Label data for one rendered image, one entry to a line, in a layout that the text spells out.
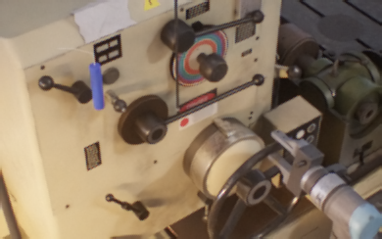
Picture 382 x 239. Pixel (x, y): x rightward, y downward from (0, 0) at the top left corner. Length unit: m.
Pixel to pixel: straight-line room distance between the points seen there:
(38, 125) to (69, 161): 0.16
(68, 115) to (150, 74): 0.23
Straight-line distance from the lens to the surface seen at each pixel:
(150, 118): 1.84
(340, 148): 2.47
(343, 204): 1.79
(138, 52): 1.76
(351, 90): 2.42
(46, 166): 1.82
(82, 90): 1.67
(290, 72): 2.15
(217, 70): 1.82
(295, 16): 3.22
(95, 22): 1.68
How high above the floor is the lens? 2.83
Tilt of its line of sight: 43 degrees down
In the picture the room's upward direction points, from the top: straight up
